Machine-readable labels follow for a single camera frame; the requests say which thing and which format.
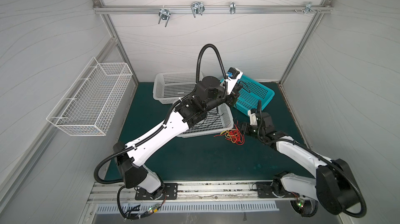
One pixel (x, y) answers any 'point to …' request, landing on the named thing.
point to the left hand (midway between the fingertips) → (239, 85)
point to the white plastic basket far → (170, 86)
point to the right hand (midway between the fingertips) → (240, 125)
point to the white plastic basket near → (222, 120)
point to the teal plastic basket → (249, 91)
